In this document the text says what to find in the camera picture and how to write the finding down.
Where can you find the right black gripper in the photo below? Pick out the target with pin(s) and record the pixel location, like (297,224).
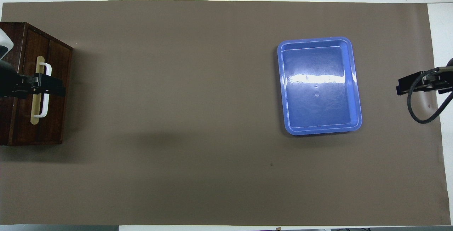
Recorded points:
(433,81)

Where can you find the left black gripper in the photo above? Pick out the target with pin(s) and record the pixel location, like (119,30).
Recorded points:
(9,80)

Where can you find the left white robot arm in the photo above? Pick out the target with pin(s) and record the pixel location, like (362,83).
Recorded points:
(4,41)

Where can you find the blue plastic tray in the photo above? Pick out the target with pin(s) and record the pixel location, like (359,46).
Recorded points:
(318,110)

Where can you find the brown table mat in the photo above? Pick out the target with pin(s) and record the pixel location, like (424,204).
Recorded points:
(194,117)

